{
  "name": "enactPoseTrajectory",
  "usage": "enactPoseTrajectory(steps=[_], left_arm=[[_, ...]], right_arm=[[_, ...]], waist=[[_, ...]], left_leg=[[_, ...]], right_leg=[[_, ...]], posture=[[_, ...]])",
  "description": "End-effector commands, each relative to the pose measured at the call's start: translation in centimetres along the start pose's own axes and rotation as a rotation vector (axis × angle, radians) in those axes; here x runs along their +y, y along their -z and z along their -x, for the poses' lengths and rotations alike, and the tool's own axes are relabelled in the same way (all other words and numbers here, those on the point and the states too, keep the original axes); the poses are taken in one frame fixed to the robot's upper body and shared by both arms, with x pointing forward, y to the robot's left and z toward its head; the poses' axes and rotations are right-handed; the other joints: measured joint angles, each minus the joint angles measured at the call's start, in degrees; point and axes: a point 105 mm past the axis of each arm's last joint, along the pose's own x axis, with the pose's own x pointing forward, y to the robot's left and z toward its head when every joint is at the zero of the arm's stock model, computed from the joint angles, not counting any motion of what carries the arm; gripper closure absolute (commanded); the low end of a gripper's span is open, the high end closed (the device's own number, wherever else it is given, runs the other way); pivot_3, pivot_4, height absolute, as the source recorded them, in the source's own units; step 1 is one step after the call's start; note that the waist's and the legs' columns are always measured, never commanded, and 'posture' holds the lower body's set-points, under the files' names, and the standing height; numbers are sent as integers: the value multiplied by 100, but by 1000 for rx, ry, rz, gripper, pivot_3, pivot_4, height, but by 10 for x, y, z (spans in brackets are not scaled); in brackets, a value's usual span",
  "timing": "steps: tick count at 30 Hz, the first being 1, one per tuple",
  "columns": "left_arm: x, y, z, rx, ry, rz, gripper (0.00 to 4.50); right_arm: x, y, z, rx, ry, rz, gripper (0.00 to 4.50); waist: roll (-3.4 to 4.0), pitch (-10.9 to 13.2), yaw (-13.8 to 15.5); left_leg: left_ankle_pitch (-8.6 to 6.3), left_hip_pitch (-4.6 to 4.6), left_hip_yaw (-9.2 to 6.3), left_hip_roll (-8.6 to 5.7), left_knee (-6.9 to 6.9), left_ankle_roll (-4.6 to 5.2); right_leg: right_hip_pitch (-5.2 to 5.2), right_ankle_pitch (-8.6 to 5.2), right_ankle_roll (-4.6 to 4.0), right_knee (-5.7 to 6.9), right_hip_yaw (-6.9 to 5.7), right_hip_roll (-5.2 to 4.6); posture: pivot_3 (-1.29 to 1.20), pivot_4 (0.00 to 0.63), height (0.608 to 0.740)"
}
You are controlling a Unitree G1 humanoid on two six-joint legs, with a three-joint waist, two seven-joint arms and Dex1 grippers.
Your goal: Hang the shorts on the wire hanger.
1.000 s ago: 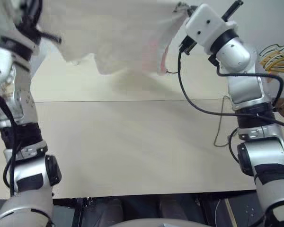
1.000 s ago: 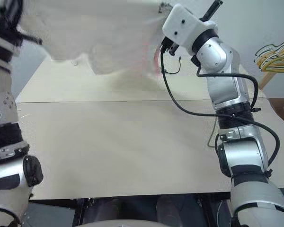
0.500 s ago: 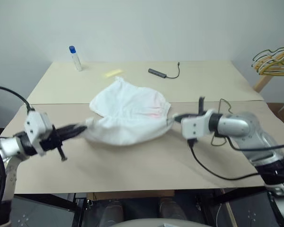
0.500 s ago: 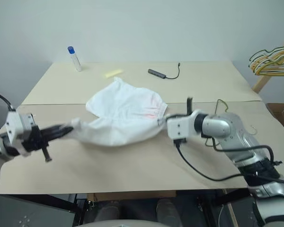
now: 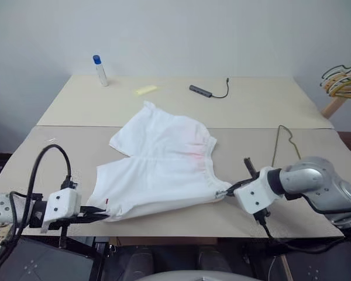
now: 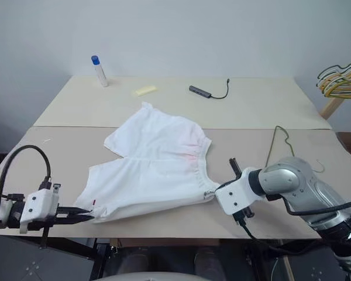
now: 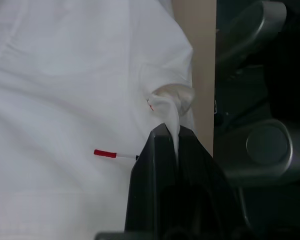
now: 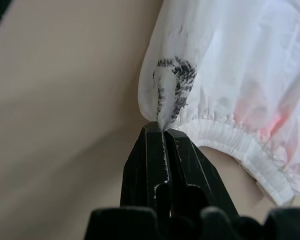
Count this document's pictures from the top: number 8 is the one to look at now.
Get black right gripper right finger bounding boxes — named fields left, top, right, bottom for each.
left=163, top=127, right=240, bottom=218

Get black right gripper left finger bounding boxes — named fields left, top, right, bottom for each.
left=119, top=120, right=172, bottom=216

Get white shorts with elastic waistband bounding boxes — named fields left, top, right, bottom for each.
left=137, top=0, right=300, bottom=207

